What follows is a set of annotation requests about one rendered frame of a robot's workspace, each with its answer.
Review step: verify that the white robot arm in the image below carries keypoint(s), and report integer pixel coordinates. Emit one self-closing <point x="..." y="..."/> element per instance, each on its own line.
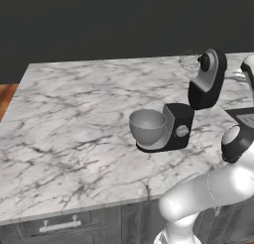
<point x="211" y="188"/>

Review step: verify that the black stand mixer base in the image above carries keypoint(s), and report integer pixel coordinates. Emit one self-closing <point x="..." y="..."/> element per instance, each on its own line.
<point x="178" y="122"/>

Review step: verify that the grey mixer knob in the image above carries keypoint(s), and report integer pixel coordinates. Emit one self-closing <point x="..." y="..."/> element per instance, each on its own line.
<point x="182" y="131"/>

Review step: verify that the grey mixing bowl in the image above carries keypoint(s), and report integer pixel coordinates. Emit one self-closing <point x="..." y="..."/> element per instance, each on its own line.
<point x="148" y="125"/>

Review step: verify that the grey cupboard door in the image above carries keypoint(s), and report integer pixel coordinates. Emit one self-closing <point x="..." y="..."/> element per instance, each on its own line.
<point x="140" y="223"/>

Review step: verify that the grey drawer front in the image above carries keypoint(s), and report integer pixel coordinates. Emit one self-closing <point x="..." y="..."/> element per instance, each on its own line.
<point x="56" y="225"/>

